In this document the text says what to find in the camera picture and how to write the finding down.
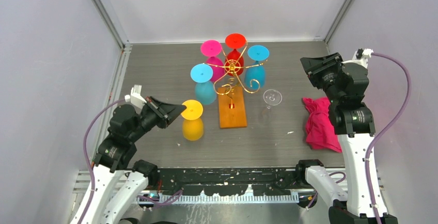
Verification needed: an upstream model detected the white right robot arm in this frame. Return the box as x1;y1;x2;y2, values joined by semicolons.
294;49;398;223

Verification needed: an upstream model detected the pink wine glass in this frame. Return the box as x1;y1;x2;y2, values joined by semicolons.
200;40;225;82

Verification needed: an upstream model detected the red wine glass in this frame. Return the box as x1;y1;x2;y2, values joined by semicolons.
225;33;247;67

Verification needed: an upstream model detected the blue wine glass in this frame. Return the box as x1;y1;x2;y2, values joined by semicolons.
190;63;217;105
244;45;270;91

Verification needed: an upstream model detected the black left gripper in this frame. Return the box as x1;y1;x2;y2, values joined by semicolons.
129;95;186;141

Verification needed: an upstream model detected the yellow wine glass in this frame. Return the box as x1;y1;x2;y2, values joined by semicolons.
181;100;204;141

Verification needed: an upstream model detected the crumpled pink cloth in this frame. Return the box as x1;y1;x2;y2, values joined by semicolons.
302;97;342;153

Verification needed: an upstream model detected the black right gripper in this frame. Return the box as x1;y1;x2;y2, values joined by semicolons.
301;52;345;103

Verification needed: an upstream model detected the clear wine glass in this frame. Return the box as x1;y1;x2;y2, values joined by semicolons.
259;89;283;125

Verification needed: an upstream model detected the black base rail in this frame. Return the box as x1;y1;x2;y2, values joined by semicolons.
146;167;315;196

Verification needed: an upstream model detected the gold wire wine glass rack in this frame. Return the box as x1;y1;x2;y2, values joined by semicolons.
213;39;261;129

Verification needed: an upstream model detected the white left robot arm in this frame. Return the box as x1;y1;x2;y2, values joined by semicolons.
71;93;186;223

